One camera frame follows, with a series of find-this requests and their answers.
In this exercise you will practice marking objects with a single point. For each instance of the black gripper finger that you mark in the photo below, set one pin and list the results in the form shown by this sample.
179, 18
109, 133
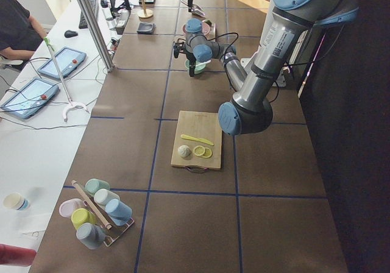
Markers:
190, 5
191, 67

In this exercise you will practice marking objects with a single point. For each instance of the bamboo cutting board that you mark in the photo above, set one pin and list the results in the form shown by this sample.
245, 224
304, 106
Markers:
201, 125

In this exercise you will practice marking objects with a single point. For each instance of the cup rack with cups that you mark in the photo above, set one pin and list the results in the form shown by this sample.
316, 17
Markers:
97, 214

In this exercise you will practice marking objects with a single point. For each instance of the wooden mug tree stand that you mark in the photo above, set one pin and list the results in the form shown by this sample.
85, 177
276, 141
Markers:
144, 13

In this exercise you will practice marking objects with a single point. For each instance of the mint green bowl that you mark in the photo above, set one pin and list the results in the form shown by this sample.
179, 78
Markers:
199, 68

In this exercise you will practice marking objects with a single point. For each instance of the pink bowl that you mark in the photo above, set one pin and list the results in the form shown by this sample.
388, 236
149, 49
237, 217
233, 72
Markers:
205, 28

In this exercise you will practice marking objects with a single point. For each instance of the aluminium frame post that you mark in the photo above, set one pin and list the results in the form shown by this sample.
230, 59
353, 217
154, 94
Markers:
96, 34

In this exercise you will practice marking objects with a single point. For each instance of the paper cup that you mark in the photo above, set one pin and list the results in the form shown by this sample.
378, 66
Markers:
15, 201

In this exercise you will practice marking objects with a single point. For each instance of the seated person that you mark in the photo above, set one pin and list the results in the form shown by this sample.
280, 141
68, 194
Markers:
21, 33

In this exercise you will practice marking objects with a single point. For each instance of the folded grey cloth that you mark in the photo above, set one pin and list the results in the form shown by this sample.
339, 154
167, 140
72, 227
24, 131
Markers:
145, 28

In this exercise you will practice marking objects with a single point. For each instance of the upper lemon slice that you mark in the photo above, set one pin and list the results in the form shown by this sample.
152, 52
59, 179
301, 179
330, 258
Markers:
199, 150

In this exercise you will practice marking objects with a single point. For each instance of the near teach pendant tablet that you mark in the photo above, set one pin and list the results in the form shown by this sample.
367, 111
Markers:
31, 98

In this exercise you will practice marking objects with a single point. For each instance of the yellow plastic knife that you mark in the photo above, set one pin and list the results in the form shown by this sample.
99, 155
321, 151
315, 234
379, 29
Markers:
201, 140

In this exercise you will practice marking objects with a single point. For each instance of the white reacher grabber tool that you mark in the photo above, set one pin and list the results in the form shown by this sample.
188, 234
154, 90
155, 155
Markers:
71, 104

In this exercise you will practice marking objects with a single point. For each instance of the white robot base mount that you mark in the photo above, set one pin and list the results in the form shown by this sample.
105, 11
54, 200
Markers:
247, 64

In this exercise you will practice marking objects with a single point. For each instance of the lemon slice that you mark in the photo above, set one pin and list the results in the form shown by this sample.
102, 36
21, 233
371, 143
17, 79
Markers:
208, 153
199, 150

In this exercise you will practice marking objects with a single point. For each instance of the far teach pendant tablet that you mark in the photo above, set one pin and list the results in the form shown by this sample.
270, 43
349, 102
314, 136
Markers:
69, 59

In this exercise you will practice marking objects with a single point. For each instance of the lower lemon slice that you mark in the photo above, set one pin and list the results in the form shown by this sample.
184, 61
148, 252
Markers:
208, 153

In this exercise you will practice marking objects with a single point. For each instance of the black computer mouse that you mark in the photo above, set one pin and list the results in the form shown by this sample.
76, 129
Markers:
70, 33

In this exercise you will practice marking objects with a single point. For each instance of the white steamed bun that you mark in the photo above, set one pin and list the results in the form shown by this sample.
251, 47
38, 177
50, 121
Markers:
184, 151

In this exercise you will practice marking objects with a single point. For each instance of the steel ice scoop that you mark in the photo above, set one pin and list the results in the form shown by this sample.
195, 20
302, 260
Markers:
194, 9

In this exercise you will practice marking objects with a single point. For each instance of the teach pendant tablet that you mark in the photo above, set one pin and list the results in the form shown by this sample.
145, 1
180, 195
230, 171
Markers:
31, 98
69, 59

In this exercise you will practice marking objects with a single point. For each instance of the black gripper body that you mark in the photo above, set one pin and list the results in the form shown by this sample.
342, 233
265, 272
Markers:
191, 57

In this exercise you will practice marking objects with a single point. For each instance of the beige plastic tray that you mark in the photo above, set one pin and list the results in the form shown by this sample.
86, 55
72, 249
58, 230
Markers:
212, 32

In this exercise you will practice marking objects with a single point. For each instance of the red bottle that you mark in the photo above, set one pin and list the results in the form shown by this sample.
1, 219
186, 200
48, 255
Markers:
17, 256

